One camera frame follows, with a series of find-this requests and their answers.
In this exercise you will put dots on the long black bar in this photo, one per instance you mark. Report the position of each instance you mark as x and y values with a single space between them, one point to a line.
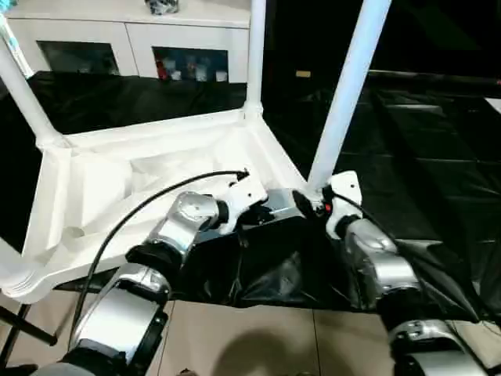
434 77

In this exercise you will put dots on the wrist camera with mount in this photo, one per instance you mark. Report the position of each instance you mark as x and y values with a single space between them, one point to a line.
344 184
242 196

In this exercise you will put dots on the white flat board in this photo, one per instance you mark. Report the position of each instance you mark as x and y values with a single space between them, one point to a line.
494 107

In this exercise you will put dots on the white cabinet with glass doors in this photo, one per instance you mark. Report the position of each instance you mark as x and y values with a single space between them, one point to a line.
129 35

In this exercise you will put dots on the small tan label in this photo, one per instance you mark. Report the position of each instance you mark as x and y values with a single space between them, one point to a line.
303 73

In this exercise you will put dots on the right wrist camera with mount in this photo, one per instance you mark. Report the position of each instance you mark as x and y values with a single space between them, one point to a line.
344 184

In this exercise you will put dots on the dark object on cabinet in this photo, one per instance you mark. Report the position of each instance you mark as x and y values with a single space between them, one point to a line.
161 6

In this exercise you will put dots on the black glossy mat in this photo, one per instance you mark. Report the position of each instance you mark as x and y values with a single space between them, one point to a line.
411 156

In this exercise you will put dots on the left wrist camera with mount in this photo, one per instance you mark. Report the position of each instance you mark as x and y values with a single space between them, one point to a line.
242 196

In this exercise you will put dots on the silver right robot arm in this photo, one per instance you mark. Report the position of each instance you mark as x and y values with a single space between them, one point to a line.
379 254

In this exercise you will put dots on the black folding table frame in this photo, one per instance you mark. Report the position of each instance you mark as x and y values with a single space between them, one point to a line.
23 329

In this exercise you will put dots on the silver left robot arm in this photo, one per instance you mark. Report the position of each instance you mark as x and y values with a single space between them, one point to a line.
176 231

